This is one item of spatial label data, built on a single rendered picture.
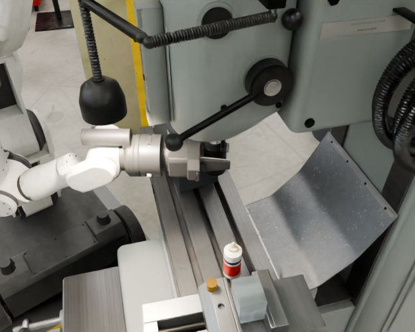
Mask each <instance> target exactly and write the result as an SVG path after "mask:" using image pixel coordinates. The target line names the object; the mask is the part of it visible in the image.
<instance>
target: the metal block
mask: <svg viewBox="0 0 415 332"><path fill-rule="evenodd" d="M231 294H232V296H233V300H234V303H235V307H236V311H237V314H238V318H239V321H240V323H246V322H250V321H256V320H260V319H265V312H266V308H267V299H266V297H265V294H264V291H263V288H262V285H261V283H260V279H259V277H258V275H253V276H249V277H242V278H238V279H232V282H231Z"/></svg>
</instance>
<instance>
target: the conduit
mask: <svg viewBox="0 0 415 332"><path fill-rule="evenodd" d="M393 11H394V12H396V13H397V14H399V15H401V16H402V17H404V18H405V19H407V20H409V21H411V22H412V23H414V24H415V13H414V12H412V11H411V10H409V9H407V8H406V7H399V8H393ZM413 68H415V38H414V40H412V41H411V42H409V43H408V44H406V46H403V48H402V49H401V50H400V51H399V52H398V53H397V54H396V55H395V56H394V58H392V61H390V63H389V64H388V66H386V69H384V70H385V71H384V72H383V74H382V75H381V77H380V80H379V82H378V83H377V85H376V86H377V87H376V88H375V90H374V91H375V92H374V93H373V94H374V95H373V99H372V123H373V129H374V132H375V135H376V136H377V137H378V139H379V141H380V142H381V143H382V144H383V145H384V146H386V147H387V148H389V149H390V150H392V151H393V156H394V159H395V161H396V163H397V165H399V166H400V167H401V168H402V169H404V170H405V171H407V172H409V173H412V174H415V159H414V158H413V157H415V137H414V138H411V137H412V135H413V133H414V130H415V78H413V81H412V82H411V84H409V87H407V90H405V93H403V94H404V95H403V96H402V98H401V101H400V102H399V104H398V107H397V110H396V113H395V115H394V118H393V117H390V116H389V115H388V108H389V104H390V100H391V98H392V96H393V94H394V92H395V90H396V89H397V87H398V85H399V83H401V80H403V78H404V76H406V74H408V73H409V72H411V70H413ZM391 130H392V132H391Z"/></svg>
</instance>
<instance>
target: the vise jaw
mask: <svg viewBox="0 0 415 332"><path fill-rule="evenodd" d="M216 280H217V290H216V291H215V292H208V291H207V290H206V282H204V283H202V284H201V285H200V286H199V287H198V295H199V298H200V304H201V307H202V313H203V316H204V321H205V325H206V331H207V332H242V328H241V324H240V321H239V318H238V314H237V311H236V307H235V303H234V300H233V296H232V294H231V290H230V286H229V282H228V280H227V277H224V278H217V279H216Z"/></svg>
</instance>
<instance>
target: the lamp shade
mask: <svg viewBox="0 0 415 332"><path fill-rule="evenodd" d="M78 102H79V106H80V111H81V114H82V118H83V120H84V121H85V122H86V123H88V124H90V125H95V126H106V125H112V124H115V123H117V122H119V121H121V120H122V119H123V118H125V116H126V114H127V106H126V98H125V94H124V92H123V90H122V88H121V87H120V85H119V83H118V82H117V81H116V80H115V79H114V78H110V77H108V76H104V75H102V79H101V80H94V78H93V77H91V78H89V79H88V80H87V81H85V82H84V83H83V84H82V85H81V87H80V95H79V100H78Z"/></svg>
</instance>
